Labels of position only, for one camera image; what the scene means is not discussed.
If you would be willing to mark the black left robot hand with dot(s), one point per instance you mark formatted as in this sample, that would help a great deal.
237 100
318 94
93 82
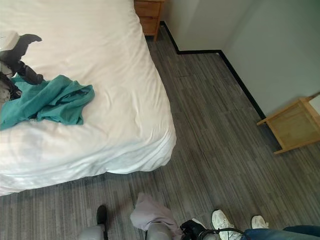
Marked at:
23 45

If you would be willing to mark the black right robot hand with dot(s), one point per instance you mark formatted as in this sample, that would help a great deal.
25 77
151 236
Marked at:
191 228

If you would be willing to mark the lilac cloth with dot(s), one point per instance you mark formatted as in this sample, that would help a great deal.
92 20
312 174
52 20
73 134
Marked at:
152 212

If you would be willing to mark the teal garment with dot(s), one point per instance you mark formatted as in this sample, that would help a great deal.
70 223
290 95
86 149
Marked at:
57 100

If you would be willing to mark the bed with white duvet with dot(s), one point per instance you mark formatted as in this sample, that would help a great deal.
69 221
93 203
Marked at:
100 75

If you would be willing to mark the person's white shoe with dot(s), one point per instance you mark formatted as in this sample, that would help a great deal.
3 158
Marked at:
222 222
260 222

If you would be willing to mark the silver right robot leg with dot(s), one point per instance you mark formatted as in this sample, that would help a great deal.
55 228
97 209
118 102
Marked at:
158 232

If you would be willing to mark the silver robot leg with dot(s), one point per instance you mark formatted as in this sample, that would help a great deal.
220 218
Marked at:
158 232
91 233

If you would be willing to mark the person's leg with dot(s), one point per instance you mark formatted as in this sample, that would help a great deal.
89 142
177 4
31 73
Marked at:
280 233

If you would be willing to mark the dark left robot foot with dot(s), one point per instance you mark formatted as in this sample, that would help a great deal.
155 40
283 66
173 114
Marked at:
102 215

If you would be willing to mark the silver left robot leg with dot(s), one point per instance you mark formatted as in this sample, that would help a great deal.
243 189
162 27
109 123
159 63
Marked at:
91 233

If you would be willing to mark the wooden nightstand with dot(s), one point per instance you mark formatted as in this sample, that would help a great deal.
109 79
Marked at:
149 15

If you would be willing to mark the wooden rattan stool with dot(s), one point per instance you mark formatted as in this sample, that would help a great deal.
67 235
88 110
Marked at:
292 126

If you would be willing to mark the black baseboard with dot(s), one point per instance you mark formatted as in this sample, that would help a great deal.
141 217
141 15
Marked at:
240 80

